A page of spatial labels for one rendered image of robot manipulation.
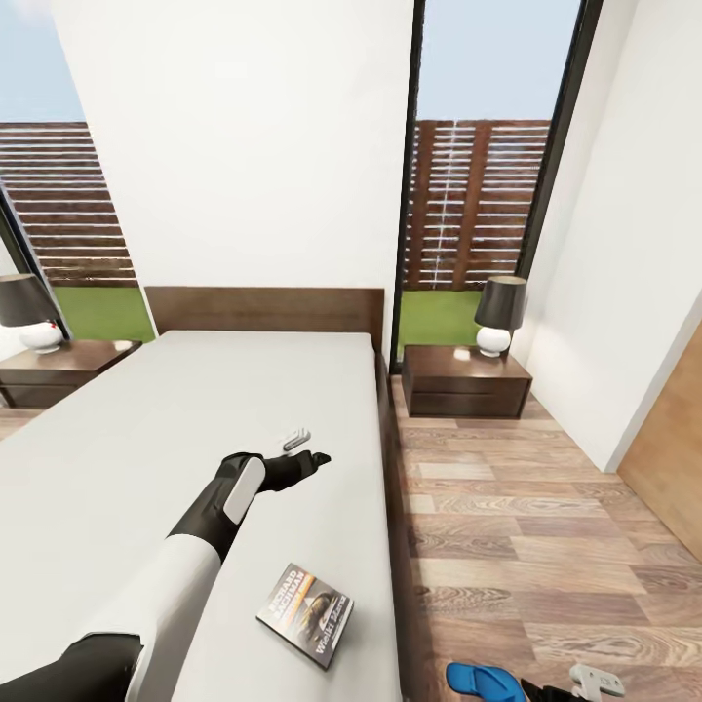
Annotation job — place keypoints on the bed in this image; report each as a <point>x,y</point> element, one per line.
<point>92,486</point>

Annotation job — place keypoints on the fixed window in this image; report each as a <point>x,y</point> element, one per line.
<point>56,216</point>
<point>492,90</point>

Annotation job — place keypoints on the sliding door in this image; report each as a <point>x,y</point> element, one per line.
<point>663,465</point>

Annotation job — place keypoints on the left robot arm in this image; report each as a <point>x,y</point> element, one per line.
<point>134,648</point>

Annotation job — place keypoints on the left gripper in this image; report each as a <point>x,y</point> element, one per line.
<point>298,467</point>

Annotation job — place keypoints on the hardback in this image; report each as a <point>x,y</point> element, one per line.
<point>307,614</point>

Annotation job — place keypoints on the sandal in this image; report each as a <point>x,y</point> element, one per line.
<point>494,684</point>

